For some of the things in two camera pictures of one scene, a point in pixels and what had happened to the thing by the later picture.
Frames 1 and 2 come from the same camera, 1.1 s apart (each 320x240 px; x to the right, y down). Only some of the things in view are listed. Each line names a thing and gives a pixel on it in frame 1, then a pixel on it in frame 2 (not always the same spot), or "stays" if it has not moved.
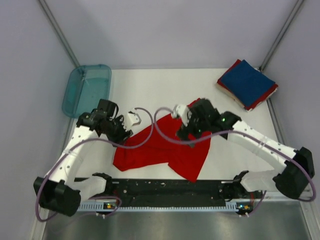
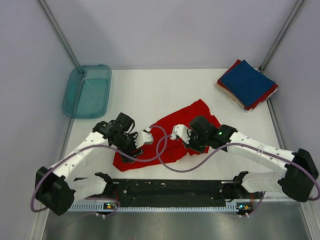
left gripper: [123, 134] -> [132, 136]
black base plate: [174, 193] stays
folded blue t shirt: [248, 82] stays
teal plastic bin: [84, 86] stays
